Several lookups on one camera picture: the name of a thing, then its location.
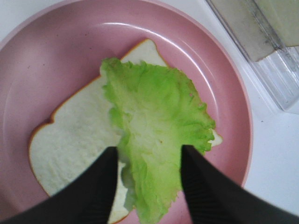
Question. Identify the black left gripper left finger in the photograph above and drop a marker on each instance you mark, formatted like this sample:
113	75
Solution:
87	200

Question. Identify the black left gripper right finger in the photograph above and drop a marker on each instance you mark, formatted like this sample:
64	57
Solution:
212	198

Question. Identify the green lettuce leaf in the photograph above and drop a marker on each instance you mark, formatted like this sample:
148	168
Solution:
158	110

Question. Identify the right clear plastic tray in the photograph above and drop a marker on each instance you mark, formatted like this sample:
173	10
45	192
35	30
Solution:
275	64

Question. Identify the pink round plate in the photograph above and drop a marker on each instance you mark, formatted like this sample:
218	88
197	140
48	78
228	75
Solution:
58	50

